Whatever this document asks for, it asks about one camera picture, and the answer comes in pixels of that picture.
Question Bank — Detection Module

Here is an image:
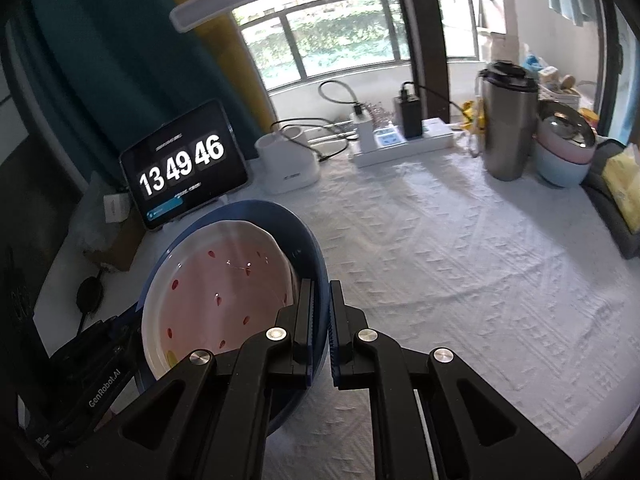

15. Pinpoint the yellow tissue pack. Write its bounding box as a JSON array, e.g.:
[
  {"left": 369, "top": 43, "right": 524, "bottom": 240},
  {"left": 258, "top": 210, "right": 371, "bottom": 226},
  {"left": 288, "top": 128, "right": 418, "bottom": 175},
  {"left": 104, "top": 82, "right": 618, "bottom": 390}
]
[{"left": 600, "top": 142, "right": 640, "bottom": 233}]

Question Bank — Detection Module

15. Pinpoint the light blue bowl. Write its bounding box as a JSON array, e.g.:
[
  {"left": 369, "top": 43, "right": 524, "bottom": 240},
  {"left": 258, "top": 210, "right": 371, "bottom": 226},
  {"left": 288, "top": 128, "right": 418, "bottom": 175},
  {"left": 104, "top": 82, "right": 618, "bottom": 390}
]
[{"left": 530, "top": 140, "right": 593, "bottom": 189}]

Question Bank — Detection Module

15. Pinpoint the black looped cable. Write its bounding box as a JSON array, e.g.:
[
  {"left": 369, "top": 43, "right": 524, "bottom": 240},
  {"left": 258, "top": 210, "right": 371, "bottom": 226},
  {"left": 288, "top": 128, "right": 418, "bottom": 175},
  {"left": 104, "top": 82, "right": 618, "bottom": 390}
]
[{"left": 319, "top": 80, "right": 362, "bottom": 117}]

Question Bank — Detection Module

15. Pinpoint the small white box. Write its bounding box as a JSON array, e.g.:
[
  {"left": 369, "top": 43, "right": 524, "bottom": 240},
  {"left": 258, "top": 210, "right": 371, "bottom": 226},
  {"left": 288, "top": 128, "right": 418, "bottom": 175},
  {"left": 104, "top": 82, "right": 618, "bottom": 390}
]
[{"left": 102, "top": 194, "right": 129, "bottom": 223}]

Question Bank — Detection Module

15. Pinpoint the steel-lined pink bowl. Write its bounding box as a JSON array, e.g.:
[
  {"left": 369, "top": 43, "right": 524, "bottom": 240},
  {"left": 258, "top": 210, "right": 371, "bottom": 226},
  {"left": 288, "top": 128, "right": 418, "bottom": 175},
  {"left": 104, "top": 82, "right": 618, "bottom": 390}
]
[{"left": 536, "top": 100, "right": 598, "bottom": 165}]

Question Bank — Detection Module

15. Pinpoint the pink spotted bowl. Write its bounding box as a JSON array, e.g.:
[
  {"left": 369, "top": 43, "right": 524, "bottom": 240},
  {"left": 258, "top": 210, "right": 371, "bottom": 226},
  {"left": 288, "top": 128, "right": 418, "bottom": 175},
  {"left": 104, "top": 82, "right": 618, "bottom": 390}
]
[{"left": 141, "top": 220, "right": 301, "bottom": 381}]

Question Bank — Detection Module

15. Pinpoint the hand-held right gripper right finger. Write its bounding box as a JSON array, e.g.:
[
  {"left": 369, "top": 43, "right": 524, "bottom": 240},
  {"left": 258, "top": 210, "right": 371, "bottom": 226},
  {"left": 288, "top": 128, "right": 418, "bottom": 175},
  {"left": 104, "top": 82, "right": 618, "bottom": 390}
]
[{"left": 327, "top": 280, "right": 583, "bottom": 480}]

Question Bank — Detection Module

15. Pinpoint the black round device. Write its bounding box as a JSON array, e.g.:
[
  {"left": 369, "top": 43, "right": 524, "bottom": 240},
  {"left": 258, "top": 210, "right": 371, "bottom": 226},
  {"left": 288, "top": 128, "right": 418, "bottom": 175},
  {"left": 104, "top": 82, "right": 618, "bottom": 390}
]
[{"left": 75, "top": 275, "right": 107, "bottom": 336}]

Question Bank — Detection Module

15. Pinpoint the tablet with clock display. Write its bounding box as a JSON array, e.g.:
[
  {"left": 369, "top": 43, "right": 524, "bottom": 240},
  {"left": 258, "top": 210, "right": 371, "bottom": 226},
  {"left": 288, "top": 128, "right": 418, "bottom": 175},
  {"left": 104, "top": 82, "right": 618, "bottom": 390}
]
[{"left": 119, "top": 98, "right": 249, "bottom": 232}]

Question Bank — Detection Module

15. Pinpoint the black door frame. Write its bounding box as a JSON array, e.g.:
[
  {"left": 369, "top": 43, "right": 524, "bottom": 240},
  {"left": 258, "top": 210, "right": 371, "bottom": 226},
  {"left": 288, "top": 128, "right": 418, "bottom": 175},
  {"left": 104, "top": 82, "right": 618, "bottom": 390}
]
[
  {"left": 595, "top": 0, "right": 632, "bottom": 136},
  {"left": 387, "top": 0, "right": 451, "bottom": 126}
]

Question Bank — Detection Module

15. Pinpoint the dark blue bowl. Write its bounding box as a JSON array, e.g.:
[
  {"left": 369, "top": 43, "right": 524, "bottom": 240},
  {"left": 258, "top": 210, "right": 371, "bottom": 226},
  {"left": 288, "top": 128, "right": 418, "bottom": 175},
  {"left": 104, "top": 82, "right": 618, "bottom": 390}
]
[{"left": 136, "top": 200, "right": 332, "bottom": 438}]

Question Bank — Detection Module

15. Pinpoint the yellow curtain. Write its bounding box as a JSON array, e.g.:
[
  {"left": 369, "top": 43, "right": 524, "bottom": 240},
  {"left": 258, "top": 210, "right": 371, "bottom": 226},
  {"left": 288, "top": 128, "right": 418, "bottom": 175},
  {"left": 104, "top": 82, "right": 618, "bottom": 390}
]
[{"left": 150, "top": 0, "right": 273, "bottom": 161}]

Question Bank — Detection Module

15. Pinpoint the cardboard box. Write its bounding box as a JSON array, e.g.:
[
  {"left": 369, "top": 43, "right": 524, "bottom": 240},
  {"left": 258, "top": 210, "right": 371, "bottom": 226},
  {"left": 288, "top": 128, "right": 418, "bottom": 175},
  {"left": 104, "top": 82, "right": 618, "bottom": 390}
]
[{"left": 82, "top": 210, "right": 146, "bottom": 273}]

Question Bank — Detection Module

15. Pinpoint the clear plastic bag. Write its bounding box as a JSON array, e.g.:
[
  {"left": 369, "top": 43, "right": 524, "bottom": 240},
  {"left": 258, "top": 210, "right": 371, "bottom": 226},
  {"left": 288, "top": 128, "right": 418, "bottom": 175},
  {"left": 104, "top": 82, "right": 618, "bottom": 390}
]
[{"left": 70, "top": 170, "right": 132, "bottom": 251}]

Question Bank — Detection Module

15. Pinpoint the white bar lamp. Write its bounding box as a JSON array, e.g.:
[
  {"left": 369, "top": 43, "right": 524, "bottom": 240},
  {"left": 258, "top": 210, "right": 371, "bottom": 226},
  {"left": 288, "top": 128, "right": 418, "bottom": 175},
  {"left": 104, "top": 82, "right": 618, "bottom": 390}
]
[{"left": 169, "top": 0, "right": 278, "bottom": 33}]

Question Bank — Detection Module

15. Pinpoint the teal curtain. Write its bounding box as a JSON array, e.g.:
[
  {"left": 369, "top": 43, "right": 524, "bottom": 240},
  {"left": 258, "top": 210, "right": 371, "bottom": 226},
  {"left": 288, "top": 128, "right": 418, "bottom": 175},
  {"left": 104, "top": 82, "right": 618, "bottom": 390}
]
[{"left": 10, "top": 0, "right": 273, "bottom": 211}]

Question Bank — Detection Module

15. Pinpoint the thin black cable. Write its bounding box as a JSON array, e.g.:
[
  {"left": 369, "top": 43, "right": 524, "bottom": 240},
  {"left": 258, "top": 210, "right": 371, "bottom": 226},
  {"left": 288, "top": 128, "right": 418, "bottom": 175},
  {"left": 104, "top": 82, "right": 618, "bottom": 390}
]
[{"left": 270, "top": 120, "right": 358, "bottom": 163}]

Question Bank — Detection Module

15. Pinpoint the grey folded towel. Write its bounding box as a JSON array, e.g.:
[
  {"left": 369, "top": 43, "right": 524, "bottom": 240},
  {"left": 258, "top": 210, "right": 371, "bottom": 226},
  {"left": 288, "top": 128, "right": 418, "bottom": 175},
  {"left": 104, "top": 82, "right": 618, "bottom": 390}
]
[{"left": 582, "top": 137, "right": 640, "bottom": 261}]

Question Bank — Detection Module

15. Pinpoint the yellow bag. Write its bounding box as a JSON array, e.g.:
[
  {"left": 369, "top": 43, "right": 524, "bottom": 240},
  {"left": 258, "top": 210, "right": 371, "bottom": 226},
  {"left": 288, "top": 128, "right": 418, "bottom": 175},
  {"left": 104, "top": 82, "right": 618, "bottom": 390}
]
[{"left": 460, "top": 100, "right": 486, "bottom": 134}]

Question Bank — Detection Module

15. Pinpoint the black balcony railing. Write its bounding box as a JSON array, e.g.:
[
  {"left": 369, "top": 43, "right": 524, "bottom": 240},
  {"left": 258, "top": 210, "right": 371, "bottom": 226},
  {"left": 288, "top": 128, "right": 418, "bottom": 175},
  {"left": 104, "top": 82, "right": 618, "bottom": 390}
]
[{"left": 235, "top": 0, "right": 493, "bottom": 93}]

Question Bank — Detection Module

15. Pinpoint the black adapter cable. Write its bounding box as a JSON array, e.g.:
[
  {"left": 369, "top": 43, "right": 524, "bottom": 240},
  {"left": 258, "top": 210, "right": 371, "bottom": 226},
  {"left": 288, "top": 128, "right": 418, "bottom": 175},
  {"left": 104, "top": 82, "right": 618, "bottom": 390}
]
[{"left": 414, "top": 82, "right": 467, "bottom": 117}]

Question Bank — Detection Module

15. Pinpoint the white desk appliance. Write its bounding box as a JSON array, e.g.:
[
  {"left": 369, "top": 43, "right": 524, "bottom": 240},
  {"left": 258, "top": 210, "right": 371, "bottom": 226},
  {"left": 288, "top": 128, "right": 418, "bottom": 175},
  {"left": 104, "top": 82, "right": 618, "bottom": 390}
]
[{"left": 255, "top": 127, "right": 321, "bottom": 196}]

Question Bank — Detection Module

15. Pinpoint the steel tumbler with black lid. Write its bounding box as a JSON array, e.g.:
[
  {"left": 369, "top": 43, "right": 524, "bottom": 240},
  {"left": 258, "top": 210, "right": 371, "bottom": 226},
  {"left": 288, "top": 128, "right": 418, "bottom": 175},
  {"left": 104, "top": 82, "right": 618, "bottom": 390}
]
[{"left": 475, "top": 60, "right": 540, "bottom": 182}]

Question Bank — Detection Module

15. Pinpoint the black power adapter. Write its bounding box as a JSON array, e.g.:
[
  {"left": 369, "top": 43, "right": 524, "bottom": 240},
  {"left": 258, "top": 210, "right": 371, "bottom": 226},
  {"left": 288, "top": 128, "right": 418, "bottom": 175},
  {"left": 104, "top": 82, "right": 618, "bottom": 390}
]
[{"left": 394, "top": 87, "right": 424, "bottom": 140}]

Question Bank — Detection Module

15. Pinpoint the white plug charger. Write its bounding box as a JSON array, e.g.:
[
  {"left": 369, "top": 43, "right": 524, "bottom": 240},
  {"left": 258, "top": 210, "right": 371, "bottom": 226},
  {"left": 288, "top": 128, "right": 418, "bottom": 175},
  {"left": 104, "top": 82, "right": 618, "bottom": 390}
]
[{"left": 350, "top": 105, "right": 377, "bottom": 153}]

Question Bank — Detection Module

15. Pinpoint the white plastic basket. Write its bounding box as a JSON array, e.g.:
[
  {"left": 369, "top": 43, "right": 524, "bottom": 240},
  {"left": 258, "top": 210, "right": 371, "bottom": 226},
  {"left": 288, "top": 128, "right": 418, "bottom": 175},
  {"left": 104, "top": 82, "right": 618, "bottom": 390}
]
[{"left": 537, "top": 80, "right": 583, "bottom": 111}]

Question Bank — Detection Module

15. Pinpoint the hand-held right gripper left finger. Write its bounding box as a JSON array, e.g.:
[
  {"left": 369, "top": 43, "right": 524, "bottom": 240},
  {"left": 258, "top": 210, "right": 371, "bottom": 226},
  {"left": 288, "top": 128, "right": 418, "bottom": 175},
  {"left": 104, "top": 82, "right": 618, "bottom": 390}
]
[{"left": 90, "top": 277, "right": 321, "bottom": 480}]

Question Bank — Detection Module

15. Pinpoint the white power strip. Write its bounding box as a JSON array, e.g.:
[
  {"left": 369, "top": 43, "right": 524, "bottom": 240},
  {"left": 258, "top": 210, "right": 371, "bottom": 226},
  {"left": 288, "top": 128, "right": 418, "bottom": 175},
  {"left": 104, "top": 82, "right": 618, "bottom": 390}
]
[{"left": 350, "top": 117, "right": 457, "bottom": 168}]

